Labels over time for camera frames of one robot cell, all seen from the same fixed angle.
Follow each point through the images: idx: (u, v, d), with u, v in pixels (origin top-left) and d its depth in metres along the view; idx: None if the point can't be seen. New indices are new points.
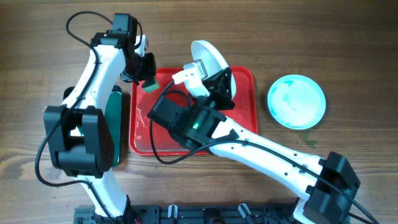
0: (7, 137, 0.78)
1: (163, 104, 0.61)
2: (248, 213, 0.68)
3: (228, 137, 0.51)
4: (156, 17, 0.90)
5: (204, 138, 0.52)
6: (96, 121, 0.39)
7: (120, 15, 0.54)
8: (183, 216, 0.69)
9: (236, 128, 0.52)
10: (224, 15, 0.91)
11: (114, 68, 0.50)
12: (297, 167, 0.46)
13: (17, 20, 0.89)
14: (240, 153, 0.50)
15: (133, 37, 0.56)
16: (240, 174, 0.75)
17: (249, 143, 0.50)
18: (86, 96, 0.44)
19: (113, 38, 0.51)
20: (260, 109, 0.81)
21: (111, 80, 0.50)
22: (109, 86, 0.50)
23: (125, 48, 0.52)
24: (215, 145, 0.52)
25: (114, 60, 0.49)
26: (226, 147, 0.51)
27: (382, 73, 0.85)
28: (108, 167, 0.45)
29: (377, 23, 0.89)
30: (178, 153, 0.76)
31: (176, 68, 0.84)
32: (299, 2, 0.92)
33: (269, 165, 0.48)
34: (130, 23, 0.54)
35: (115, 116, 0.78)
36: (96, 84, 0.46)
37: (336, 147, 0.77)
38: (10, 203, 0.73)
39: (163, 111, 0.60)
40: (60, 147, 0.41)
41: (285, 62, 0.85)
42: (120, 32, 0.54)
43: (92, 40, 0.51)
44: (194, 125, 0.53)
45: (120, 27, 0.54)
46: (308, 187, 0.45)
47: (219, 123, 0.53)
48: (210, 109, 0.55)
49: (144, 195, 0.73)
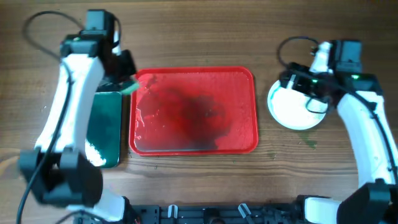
0: (7, 137, 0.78)
1: (347, 47, 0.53)
2: (248, 213, 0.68)
3: (370, 103, 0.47)
4: (155, 17, 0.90)
5: (368, 93, 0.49)
6: (76, 168, 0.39)
7: (94, 12, 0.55)
8: (183, 216, 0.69)
9: (379, 104, 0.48)
10: (224, 15, 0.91)
11: (91, 83, 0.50)
12: (388, 163, 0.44)
13: (17, 20, 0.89)
14: (361, 119, 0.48)
15: (110, 36, 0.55)
16: (240, 174, 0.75)
17: (375, 119, 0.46)
18: (61, 129, 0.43)
19: (87, 41, 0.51)
20: (260, 108, 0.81)
21: (90, 94, 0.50)
22: (89, 101, 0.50)
23: (101, 48, 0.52)
24: (351, 98, 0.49)
25: (87, 76, 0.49)
26: (356, 106, 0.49)
27: (383, 72, 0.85)
28: (96, 194, 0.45)
29: (376, 23, 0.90)
30: (178, 153, 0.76)
31: (176, 69, 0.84)
32: (298, 2, 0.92)
33: (373, 140, 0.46)
34: (104, 22, 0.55)
35: (115, 116, 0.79)
36: (73, 109, 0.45)
37: (336, 147, 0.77)
38: (10, 203, 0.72)
39: (349, 51, 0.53)
40: (40, 190, 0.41)
41: (285, 62, 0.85)
42: (96, 31, 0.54)
43: (63, 45, 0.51)
44: (354, 76, 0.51)
45: (95, 26, 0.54)
46: (382, 180, 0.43)
47: (372, 92, 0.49)
48: (355, 77, 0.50)
49: (144, 194, 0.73)
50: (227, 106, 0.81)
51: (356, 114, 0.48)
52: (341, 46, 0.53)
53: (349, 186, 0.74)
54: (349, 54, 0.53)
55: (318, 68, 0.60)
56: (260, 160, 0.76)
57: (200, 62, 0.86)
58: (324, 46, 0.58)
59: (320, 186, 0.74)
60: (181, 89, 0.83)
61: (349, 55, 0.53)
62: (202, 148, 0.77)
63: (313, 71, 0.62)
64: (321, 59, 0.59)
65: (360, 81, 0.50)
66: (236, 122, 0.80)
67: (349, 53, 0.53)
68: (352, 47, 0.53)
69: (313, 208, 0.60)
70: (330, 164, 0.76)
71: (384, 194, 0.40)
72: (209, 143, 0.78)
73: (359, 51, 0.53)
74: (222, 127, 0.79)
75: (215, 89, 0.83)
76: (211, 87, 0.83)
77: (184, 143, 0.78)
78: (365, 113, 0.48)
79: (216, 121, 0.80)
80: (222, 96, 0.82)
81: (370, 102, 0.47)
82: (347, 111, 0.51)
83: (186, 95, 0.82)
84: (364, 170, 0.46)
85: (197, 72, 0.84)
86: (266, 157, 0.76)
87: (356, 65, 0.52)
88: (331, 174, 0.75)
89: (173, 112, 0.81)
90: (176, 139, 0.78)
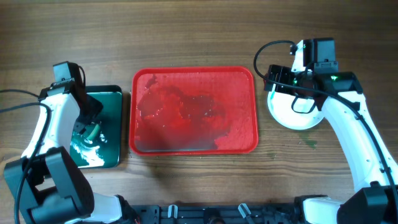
0: (7, 137, 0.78)
1: (320, 47, 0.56)
2: (248, 213, 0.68)
3: (353, 104, 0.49)
4: (155, 17, 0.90)
5: (351, 93, 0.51)
6: (62, 162, 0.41)
7: (60, 66, 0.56)
8: (183, 216, 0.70)
9: (362, 105, 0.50)
10: (224, 15, 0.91)
11: (69, 112, 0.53)
12: (380, 165, 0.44)
13: (17, 20, 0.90)
14: (346, 121, 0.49)
15: (78, 81, 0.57)
16: (240, 174, 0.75)
17: (360, 120, 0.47)
18: (44, 141, 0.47)
19: (59, 88, 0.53)
20: (260, 108, 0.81)
21: (69, 122, 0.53)
22: (69, 127, 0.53)
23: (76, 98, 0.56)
24: (333, 99, 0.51)
25: (65, 105, 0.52)
26: (338, 107, 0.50)
27: (382, 72, 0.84)
28: (92, 206, 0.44)
29: (376, 23, 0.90)
30: (178, 153, 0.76)
31: (176, 69, 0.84)
32: (298, 2, 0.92)
33: (361, 141, 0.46)
34: (71, 70, 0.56)
35: (115, 116, 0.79)
36: (53, 127, 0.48)
37: (336, 147, 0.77)
38: (10, 203, 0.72)
39: (323, 50, 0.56)
40: (31, 204, 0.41)
41: (285, 62, 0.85)
42: (64, 81, 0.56)
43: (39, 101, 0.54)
44: (333, 77, 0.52)
45: (63, 76, 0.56)
46: (375, 182, 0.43)
47: (353, 91, 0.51)
48: (333, 79, 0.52)
49: (144, 195, 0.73)
50: (227, 106, 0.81)
51: (340, 116, 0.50)
52: (315, 46, 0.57)
53: (349, 186, 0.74)
54: (324, 53, 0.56)
55: (297, 68, 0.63)
56: (261, 160, 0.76)
57: (200, 62, 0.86)
58: (300, 46, 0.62)
59: (321, 186, 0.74)
60: (181, 89, 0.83)
61: (324, 55, 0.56)
62: (203, 148, 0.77)
63: (294, 71, 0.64)
64: (298, 58, 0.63)
65: (339, 81, 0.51)
66: (236, 122, 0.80)
67: (324, 51, 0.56)
68: (326, 46, 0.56)
69: (311, 210, 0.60)
70: (329, 164, 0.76)
71: (377, 196, 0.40)
72: (209, 143, 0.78)
73: (333, 48, 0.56)
74: (222, 127, 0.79)
75: (215, 90, 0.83)
76: (211, 87, 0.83)
77: (183, 143, 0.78)
78: (350, 116, 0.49)
79: (215, 120, 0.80)
80: (222, 96, 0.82)
81: (352, 103, 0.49)
82: (331, 114, 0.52)
83: (186, 95, 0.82)
84: (357, 173, 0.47)
85: (197, 72, 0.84)
86: (266, 157, 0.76)
87: (333, 62, 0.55)
88: (331, 174, 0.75)
89: (173, 112, 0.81)
90: (175, 140, 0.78)
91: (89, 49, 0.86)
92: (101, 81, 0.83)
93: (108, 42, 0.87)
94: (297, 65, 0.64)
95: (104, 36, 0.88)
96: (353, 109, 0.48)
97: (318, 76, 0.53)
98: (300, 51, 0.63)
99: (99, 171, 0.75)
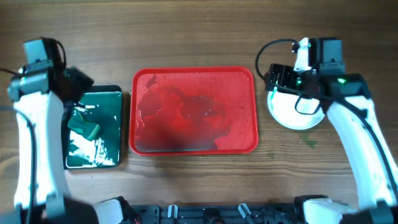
0: (7, 137, 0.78)
1: (326, 47, 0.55)
2: (248, 213, 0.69)
3: (361, 112, 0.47)
4: (155, 17, 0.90)
5: (358, 98, 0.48)
6: (62, 210, 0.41)
7: (32, 42, 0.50)
8: (183, 216, 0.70)
9: (370, 112, 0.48)
10: (224, 15, 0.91)
11: (55, 117, 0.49)
12: (387, 181, 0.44)
13: (17, 20, 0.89)
14: (354, 129, 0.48)
15: (57, 60, 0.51)
16: (240, 174, 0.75)
17: (369, 130, 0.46)
18: (37, 166, 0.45)
19: (34, 79, 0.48)
20: (260, 108, 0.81)
21: (56, 129, 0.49)
22: (58, 133, 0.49)
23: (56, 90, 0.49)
24: (340, 106, 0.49)
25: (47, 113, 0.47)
26: (346, 115, 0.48)
27: (383, 73, 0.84)
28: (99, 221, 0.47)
29: (376, 23, 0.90)
30: (178, 153, 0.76)
31: (176, 69, 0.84)
32: (298, 2, 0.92)
33: (368, 154, 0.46)
34: (46, 50, 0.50)
35: (115, 116, 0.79)
36: (41, 146, 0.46)
37: (336, 147, 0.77)
38: (10, 203, 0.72)
39: (328, 49, 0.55)
40: None
41: (285, 62, 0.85)
42: (41, 62, 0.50)
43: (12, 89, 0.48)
44: (340, 79, 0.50)
45: (39, 57, 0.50)
46: (382, 200, 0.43)
47: (361, 96, 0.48)
48: (341, 81, 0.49)
49: (144, 195, 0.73)
50: (227, 107, 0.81)
51: (347, 124, 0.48)
52: (321, 46, 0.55)
53: (349, 186, 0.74)
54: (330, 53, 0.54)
55: (301, 67, 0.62)
56: (261, 160, 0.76)
57: (200, 62, 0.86)
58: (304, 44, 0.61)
59: (320, 186, 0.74)
60: (181, 89, 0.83)
61: (329, 54, 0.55)
62: (203, 148, 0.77)
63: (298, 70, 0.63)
64: (302, 56, 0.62)
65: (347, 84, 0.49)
66: (236, 122, 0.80)
67: (330, 51, 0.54)
68: (333, 45, 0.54)
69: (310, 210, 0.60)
70: (329, 164, 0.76)
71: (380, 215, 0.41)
72: (209, 143, 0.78)
73: (339, 48, 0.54)
74: (221, 127, 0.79)
75: (215, 90, 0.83)
76: (211, 87, 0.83)
77: (183, 144, 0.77)
78: (358, 124, 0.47)
79: (216, 121, 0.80)
80: (222, 96, 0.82)
81: (360, 110, 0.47)
82: (337, 119, 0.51)
83: (186, 95, 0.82)
84: (363, 185, 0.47)
85: (197, 72, 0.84)
86: (266, 157, 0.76)
87: (339, 61, 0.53)
88: (331, 174, 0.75)
89: (173, 113, 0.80)
90: (175, 140, 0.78)
91: (89, 49, 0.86)
92: (101, 81, 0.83)
93: (108, 42, 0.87)
94: (300, 63, 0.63)
95: (104, 36, 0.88)
96: (361, 120, 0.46)
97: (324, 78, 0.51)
98: (302, 50, 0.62)
99: (99, 171, 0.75)
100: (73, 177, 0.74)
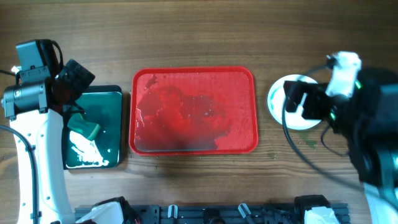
0: (7, 137, 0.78)
1: (388, 102, 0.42)
2: (248, 213, 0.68)
3: None
4: (155, 17, 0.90)
5: None
6: None
7: (23, 45, 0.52)
8: (183, 216, 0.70)
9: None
10: (224, 15, 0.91)
11: (56, 137, 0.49)
12: None
13: (17, 20, 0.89)
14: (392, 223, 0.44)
15: (52, 63, 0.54)
16: (240, 174, 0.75)
17: None
18: (40, 186, 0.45)
19: (29, 90, 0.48)
20: (260, 108, 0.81)
21: (58, 146, 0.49)
22: (60, 149, 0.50)
23: (49, 91, 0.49)
24: (387, 206, 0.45)
25: (48, 134, 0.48)
26: (392, 218, 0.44)
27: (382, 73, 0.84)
28: None
29: (376, 23, 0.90)
30: (178, 153, 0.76)
31: (176, 69, 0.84)
32: (298, 2, 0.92)
33: None
34: (41, 54, 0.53)
35: (115, 116, 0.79)
36: (43, 168, 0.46)
37: (336, 147, 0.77)
38: (9, 203, 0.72)
39: (388, 104, 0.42)
40: None
41: (285, 62, 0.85)
42: (36, 68, 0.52)
43: (5, 99, 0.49)
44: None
45: (34, 63, 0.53)
46: None
47: None
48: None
49: (144, 194, 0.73)
50: (227, 107, 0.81)
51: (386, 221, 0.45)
52: (378, 100, 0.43)
53: (349, 186, 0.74)
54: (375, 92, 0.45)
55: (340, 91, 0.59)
56: (261, 160, 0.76)
57: (200, 62, 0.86)
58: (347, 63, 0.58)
59: (320, 186, 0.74)
60: (181, 89, 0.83)
61: (392, 112, 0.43)
62: (203, 148, 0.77)
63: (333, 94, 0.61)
64: (337, 78, 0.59)
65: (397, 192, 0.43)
66: (236, 122, 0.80)
67: (389, 106, 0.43)
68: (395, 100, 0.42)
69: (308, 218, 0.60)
70: (329, 164, 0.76)
71: None
72: (209, 143, 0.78)
73: None
74: (221, 127, 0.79)
75: (215, 90, 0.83)
76: (211, 87, 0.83)
77: (183, 144, 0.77)
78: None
79: (216, 121, 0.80)
80: (222, 96, 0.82)
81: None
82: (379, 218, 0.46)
83: (186, 95, 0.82)
84: None
85: (197, 72, 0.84)
86: (266, 157, 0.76)
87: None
88: (331, 174, 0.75)
89: (173, 113, 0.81)
90: (175, 140, 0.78)
91: (90, 49, 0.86)
92: (101, 81, 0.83)
93: (108, 42, 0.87)
94: (336, 86, 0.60)
95: (104, 36, 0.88)
96: None
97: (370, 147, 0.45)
98: (337, 71, 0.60)
99: (99, 171, 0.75)
100: (73, 177, 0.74)
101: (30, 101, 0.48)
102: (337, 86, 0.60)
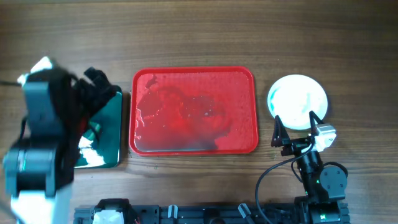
0: (7, 137, 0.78)
1: (331, 178, 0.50)
2: (248, 213, 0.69)
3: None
4: (156, 17, 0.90)
5: None
6: None
7: (32, 86, 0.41)
8: (183, 216, 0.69)
9: None
10: (224, 15, 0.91)
11: (63, 205, 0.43)
12: None
13: (17, 20, 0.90)
14: None
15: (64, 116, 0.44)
16: (240, 174, 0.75)
17: None
18: None
19: (34, 162, 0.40)
20: (260, 108, 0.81)
21: (64, 215, 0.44)
22: (66, 214, 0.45)
23: (58, 165, 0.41)
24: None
25: (54, 211, 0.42)
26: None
27: (382, 73, 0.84)
28: None
29: (376, 23, 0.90)
30: (178, 153, 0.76)
31: (176, 69, 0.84)
32: (298, 2, 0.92)
33: None
34: (52, 103, 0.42)
35: (115, 116, 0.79)
36: None
37: (337, 147, 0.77)
38: None
39: (324, 180, 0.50)
40: None
41: (285, 62, 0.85)
42: (43, 121, 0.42)
43: (9, 159, 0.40)
44: (322, 214, 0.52)
45: (41, 113, 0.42)
46: None
47: None
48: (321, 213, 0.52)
49: (144, 194, 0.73)
50: (227, 106, 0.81)
51: None
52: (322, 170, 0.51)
53: (349, 186, 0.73)
54: (329, 181, 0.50)
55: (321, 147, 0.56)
56: (260, 160, 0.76)
57: (200, 62, 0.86)
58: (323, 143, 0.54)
59: None
60: (181, 89, 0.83)
61: (333, 185, 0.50)
62: (203, 148, 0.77)
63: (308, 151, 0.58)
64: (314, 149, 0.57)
65: (329, 218, 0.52)
66: (236, 122, 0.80)
67: (334, 181, 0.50)
68: (340, 182, 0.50)
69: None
70: None
71: None
72: (209, 143, 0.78)
73: (344, 185, 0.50)
74: (222, 127, 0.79)
75: (215, 90, 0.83)
76: (211, 87, 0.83)
77: (183, 144, 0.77)
78: None
79: (216, 121, 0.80)
80: (223, 96, 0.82)
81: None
82: None
83: (186, 95, 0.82)
84: None
85: (197, 72, 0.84)
86: (266, 157, 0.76)
87: (334, 194, 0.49)
88: None
89: (173, 113, 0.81)
90: (175, 140, 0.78)
91: (90, 49, 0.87)
92: None
93: (108, 42, 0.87)
94: (326, 144, 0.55)
95: (104, 36, 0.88)
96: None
97: (309, 185, 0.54)
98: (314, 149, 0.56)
99: (99, 171, 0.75)
100: None
101: (37, 172, 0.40)
102: (297, 149, 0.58)
